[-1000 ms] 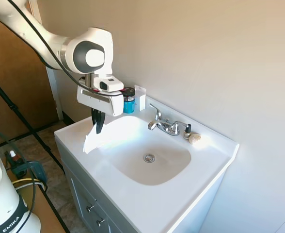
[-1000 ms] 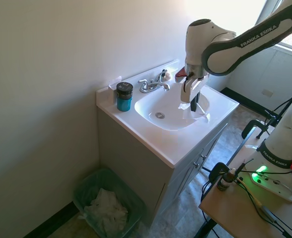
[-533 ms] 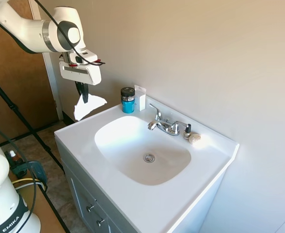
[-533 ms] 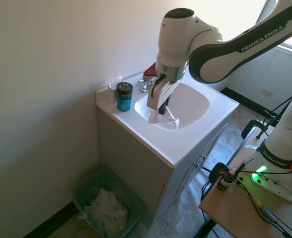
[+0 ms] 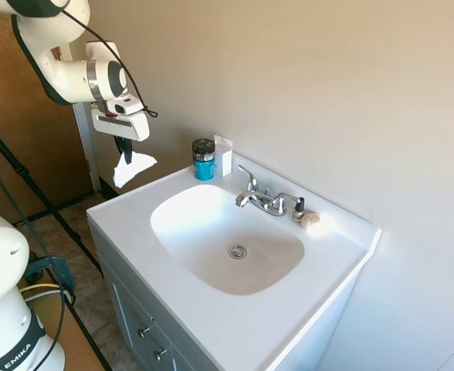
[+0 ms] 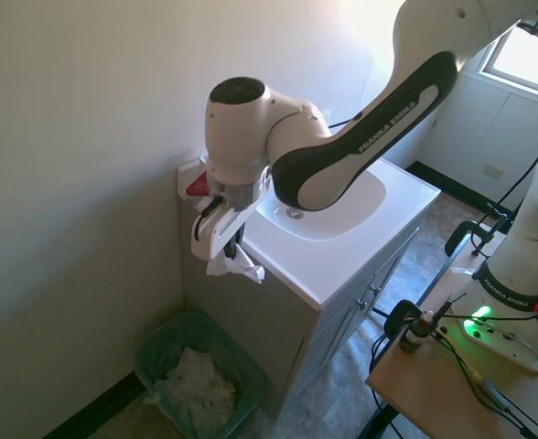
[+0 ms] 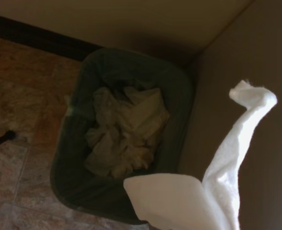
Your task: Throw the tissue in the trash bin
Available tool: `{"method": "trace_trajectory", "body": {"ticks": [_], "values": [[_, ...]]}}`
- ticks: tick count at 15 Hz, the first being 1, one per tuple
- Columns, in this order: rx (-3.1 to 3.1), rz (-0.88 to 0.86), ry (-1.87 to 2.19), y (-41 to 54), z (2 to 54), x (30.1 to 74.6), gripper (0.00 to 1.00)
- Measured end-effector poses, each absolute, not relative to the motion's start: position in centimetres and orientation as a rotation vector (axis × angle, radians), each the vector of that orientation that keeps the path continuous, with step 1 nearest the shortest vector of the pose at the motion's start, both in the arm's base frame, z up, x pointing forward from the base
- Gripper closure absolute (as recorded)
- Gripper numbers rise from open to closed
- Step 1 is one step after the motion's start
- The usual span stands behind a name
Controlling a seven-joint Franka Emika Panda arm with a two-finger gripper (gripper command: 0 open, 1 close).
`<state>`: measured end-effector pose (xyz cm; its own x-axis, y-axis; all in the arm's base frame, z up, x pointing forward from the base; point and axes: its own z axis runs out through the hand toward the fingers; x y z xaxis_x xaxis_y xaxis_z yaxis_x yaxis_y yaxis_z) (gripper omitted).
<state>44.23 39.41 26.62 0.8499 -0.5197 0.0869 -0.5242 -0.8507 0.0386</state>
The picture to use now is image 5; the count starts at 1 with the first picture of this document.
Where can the silver cabinet knob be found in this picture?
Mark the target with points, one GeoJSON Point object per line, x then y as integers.
{"type": "Point", "coordinates": [145, 331]}
{"type": "Point", "coordinates": [160, 353]}

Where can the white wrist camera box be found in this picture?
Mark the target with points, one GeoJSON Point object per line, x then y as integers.
{"type": "Point", "coordinates": [124, 105]}

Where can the brown wooden door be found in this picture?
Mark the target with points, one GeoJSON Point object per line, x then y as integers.
{"type": "Point", "coordinates": [18, 135]}

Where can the teal jar with black lid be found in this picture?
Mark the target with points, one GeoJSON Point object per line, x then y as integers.
{"type": "Point", "coordinates": [204, 166]}

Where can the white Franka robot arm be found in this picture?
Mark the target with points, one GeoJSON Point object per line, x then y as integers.
{"type": "Point", "coordinates": [68, 77]}

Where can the white tissue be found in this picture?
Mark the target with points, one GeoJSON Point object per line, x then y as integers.
{"type": "Point", "coordinates": [132, 168]}

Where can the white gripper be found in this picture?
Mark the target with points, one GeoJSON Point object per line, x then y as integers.
{"type": "Point", "coordinates": [134, 127]}

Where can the grey vanity cabinet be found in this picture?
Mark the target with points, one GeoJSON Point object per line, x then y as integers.
{"type": "Point", "coordinates": [134, 309]}

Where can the beige seashell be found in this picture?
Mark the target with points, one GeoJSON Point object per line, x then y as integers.
{"type": "Point", "coordinates": [311, 221]}

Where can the chrome sink drain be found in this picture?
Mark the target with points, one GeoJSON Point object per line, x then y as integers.
{"type": "Point", "coordinates": [238, 251]}

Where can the white sink vanity top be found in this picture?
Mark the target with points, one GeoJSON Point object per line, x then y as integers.
{"type": "Point", "coordinates": [227, 317]}

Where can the small white carton box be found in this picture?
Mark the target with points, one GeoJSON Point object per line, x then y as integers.
{"type": "Point", "coordinates": [225, 158]}

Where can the black tripod stand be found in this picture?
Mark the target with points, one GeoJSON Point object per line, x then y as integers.
{"type": "Point", "coordinates": [22, 172]}

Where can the blue-grey table clamp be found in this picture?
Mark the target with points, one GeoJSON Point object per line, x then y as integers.
{"type": "Point", "coordinates": [63, 272]}

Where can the small nail polish bottle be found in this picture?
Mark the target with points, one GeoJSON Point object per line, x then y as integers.
{"type": "Point", "coordinates": [298, 210]}

